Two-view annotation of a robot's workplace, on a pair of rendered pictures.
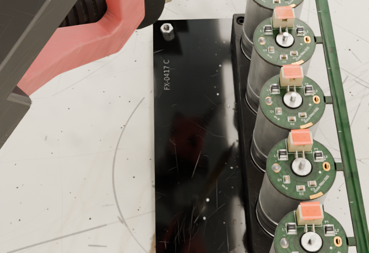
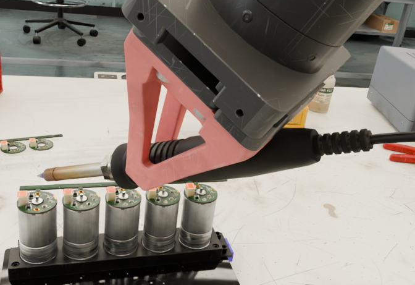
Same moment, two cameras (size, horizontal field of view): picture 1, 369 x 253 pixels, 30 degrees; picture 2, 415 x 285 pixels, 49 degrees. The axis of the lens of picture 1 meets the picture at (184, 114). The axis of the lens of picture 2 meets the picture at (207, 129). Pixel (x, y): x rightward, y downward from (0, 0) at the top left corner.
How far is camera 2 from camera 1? 0.29 m
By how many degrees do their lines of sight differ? 77
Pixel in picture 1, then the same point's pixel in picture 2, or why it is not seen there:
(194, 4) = not seen: outside the picture
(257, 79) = (92, 227)
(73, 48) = not seen: hidden behind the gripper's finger
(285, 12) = (68, 191)
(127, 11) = (175, 134)
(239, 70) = (60, 263)
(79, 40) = not seen: hidden behind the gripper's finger
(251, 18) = (47, 227)
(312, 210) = (189, 185)
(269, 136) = (136, 217)
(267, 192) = (171, 216)
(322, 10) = (58, 186)
